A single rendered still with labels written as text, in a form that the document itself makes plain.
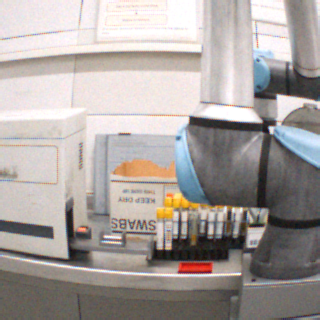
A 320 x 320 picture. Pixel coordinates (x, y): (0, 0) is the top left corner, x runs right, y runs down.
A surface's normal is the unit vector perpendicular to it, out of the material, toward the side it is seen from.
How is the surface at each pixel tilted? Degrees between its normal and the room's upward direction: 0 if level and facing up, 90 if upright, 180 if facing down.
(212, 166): 88
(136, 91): 90
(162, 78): 90
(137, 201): 86
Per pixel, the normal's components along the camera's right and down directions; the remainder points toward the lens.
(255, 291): -0.08, 0.11
